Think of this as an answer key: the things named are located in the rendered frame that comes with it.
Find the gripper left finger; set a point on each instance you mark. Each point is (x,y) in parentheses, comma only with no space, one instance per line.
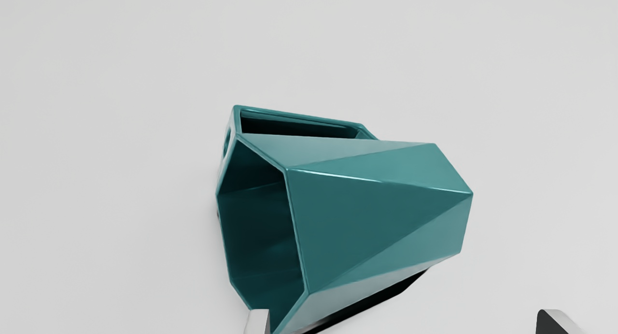
(257,322)

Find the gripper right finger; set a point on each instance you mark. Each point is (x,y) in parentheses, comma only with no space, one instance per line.
(553,323)

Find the teal faceted mug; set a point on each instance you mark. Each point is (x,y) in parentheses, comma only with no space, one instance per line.
(357,213)

